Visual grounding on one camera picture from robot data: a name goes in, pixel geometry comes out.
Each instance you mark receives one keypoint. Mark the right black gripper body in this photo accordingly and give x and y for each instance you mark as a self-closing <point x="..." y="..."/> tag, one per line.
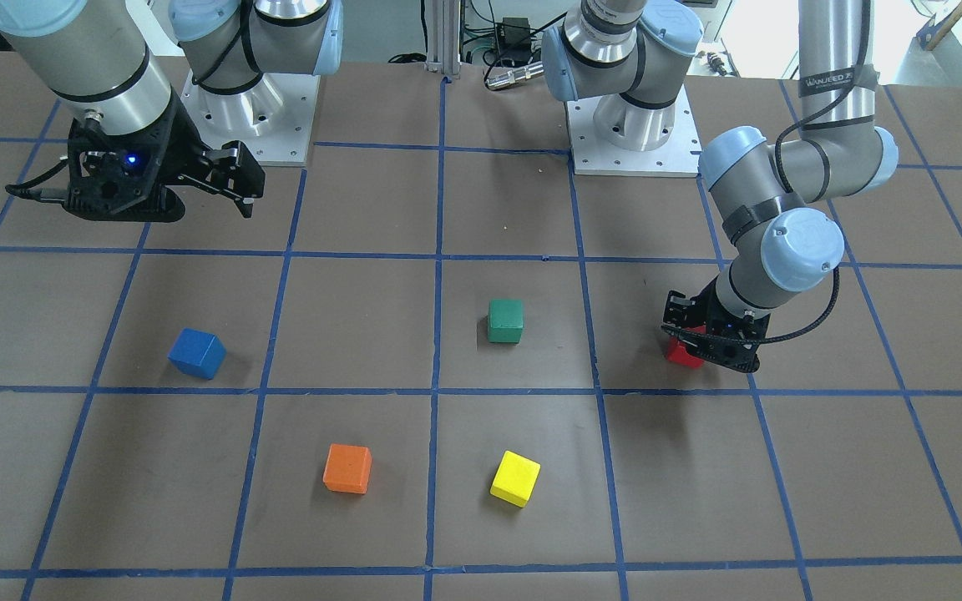
<point x="179" y="147"/>

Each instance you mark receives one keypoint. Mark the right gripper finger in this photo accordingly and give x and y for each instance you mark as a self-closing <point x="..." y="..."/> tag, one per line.
<point x="238" y="176"/>

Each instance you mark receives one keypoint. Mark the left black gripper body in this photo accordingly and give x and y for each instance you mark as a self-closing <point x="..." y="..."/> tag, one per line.
<point x="696" y="311"/>

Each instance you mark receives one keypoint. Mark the red wooden block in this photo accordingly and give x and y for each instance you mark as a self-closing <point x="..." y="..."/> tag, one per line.
<point x="678" y="352"/>

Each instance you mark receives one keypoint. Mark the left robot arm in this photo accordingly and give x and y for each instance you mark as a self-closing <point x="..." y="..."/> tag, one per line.
<point x="636" y="54"/>

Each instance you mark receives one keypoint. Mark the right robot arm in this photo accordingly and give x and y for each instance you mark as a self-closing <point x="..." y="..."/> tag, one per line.
<point x="94" y="58"/>

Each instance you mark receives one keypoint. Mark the blue wooden block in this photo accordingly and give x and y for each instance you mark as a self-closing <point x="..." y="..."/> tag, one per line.
<point x="197" y="353"/>

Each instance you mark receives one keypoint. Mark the green wooden block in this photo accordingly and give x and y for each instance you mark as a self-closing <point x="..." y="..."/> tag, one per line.
<point x="505" y="321"/>

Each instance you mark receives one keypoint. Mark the yellow wooden block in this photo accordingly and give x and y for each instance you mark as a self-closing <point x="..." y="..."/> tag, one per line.
<point x="515" y="479"/>

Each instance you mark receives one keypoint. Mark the orange wooden block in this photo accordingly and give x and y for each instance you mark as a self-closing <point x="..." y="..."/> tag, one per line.
<point x="347" y="468"/>

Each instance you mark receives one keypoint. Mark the black power adapter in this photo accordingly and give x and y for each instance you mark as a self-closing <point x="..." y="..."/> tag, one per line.
<point x="513" y="42"/>

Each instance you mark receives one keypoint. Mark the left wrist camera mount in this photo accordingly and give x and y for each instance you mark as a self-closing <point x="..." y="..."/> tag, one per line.
<point x="738" y="352"/>

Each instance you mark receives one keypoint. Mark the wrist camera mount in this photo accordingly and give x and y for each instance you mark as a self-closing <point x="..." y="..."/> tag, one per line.
<point x="738" y="352"/>
<point x="115" y="177"/>

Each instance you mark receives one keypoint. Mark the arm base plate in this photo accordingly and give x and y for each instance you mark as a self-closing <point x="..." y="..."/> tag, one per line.
<point x="611" y="137"/>
<point x="274" y="119"/>

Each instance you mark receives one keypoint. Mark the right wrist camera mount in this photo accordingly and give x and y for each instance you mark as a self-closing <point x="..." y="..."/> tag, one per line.
<point x="115" y="177"/>

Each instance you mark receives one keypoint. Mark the aluminium frame post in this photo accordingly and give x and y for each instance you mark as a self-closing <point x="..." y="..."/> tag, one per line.
<point x="442" y="29"/>

